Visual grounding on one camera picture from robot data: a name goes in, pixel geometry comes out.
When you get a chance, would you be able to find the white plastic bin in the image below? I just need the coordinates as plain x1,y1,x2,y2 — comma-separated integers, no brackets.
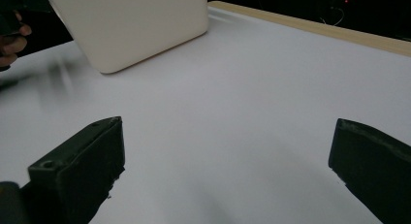
43,0,209,75

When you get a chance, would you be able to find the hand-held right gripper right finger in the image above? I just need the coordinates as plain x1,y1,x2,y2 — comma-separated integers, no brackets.
328,117,411,224

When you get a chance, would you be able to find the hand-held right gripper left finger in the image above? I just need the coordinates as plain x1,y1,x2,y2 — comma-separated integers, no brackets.
27,115,126,224

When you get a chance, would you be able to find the thin pale cable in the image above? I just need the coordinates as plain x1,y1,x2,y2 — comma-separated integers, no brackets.
319,6,346,28

